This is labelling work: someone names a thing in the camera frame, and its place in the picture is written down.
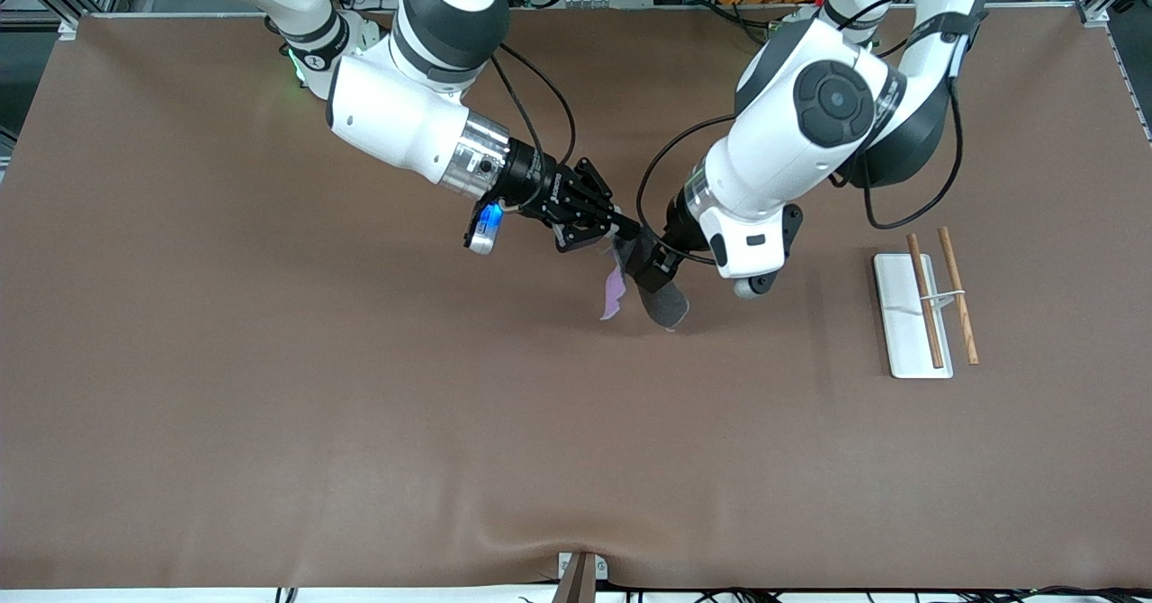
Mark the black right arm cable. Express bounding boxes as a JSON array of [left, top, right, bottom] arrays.
[[489, 40, 578, 168]]

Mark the metal table edge bracket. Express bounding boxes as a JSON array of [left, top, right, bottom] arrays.
[[556, 551, 609, 603]]

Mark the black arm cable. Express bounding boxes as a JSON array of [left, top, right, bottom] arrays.
[[489, 40, 578, 168], [635, 0, 966, 267]]

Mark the grey and purple microfibre towel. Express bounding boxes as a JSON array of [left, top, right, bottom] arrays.
[[598, 228, 691, 332]]

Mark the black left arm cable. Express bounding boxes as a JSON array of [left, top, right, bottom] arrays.
[[635, 0, 966, 267]]

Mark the brown table cover mat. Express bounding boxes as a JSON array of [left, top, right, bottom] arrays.
[[0, 7, 1152, 591]]

